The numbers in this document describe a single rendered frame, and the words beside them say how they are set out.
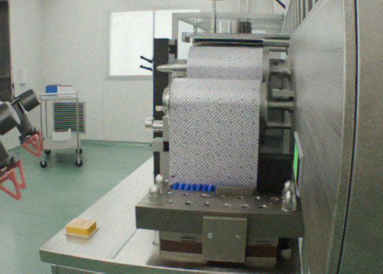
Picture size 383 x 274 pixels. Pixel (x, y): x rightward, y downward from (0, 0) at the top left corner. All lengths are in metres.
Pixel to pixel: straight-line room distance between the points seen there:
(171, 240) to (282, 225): 0.27
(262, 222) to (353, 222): 0.69
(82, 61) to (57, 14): 0.95
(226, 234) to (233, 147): 0.27
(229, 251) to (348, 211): 0.71
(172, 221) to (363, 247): 0.74
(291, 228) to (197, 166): 0.33
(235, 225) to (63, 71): 6.65
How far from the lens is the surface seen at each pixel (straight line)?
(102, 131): 7.33
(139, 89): 7.05
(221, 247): 1.05
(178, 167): 1.24
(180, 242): 1.10
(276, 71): 1.46
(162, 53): 1.56
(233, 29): 1.90
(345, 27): 0.35
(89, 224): 1.26
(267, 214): 1.04
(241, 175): 1.22
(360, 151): 0.35
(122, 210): 1.44
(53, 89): 6.19
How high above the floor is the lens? 1.37
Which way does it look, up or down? 9 degrees down
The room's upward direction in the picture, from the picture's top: straight up
